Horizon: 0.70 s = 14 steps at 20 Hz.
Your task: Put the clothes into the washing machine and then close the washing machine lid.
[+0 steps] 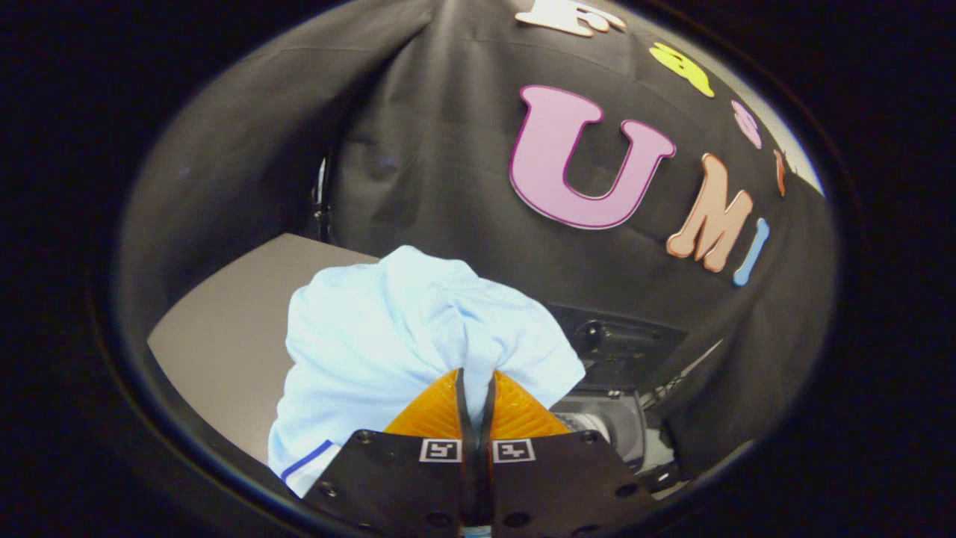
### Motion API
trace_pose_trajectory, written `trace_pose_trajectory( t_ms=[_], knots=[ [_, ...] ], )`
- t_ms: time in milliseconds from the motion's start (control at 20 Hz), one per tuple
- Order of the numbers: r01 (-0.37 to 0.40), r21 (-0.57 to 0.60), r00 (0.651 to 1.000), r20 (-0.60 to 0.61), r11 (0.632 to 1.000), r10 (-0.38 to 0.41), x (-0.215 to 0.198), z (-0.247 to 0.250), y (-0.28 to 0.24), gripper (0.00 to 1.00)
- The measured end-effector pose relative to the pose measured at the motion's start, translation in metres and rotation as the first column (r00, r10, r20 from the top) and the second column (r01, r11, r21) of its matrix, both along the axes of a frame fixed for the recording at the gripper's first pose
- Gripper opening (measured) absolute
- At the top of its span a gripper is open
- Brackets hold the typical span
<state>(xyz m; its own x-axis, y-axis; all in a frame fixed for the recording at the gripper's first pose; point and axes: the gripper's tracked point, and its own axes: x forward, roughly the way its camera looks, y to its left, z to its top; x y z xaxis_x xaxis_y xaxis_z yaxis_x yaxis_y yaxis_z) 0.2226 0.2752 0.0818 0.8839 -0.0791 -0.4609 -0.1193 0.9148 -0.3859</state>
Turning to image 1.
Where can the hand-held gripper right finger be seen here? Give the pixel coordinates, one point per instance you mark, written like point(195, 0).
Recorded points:
point(486, 418)

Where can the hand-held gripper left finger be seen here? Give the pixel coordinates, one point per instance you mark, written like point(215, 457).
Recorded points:
point(464, 422)

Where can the light blue shirt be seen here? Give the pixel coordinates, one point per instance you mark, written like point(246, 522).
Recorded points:
point(373, 351)

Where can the grey washing machine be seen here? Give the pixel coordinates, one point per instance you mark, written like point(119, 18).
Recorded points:
point(609, 426)

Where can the grey white cabinet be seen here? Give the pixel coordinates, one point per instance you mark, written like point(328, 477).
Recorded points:
point(224, 336)

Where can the black stand pole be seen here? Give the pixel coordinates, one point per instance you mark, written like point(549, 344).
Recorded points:
point(323, 202)

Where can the black backdrop cloth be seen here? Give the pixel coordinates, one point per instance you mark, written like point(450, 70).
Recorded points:
point(418, 149)

